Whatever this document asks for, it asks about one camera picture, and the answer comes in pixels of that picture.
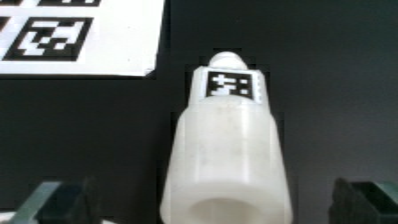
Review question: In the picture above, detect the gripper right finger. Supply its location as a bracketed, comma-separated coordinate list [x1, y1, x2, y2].
[328, 178, 398, 224]

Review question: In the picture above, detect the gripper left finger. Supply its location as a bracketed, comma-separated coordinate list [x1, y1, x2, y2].
[10, 179, 97, 224]

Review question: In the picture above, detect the white cylindrical table leg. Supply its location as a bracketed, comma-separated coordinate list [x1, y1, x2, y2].
[160, 51, 293, 224]

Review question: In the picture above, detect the white marker sheet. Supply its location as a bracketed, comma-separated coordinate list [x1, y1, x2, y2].
[0, 0, 165, 77]

